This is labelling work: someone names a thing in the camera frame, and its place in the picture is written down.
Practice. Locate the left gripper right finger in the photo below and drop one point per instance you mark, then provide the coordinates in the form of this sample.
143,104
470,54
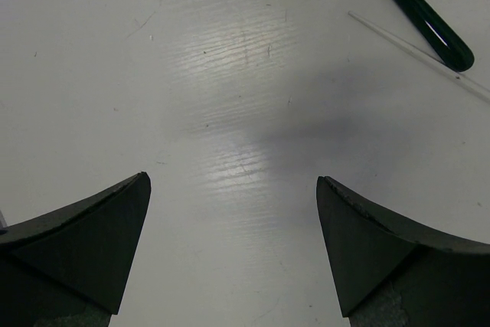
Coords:
390,270

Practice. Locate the gold fork green handle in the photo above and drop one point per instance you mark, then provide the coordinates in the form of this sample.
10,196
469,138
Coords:
451,49

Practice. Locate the white chopstick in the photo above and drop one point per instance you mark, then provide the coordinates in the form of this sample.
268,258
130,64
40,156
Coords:
460,79

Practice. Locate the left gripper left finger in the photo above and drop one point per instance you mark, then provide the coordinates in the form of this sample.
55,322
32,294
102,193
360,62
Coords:
70,267

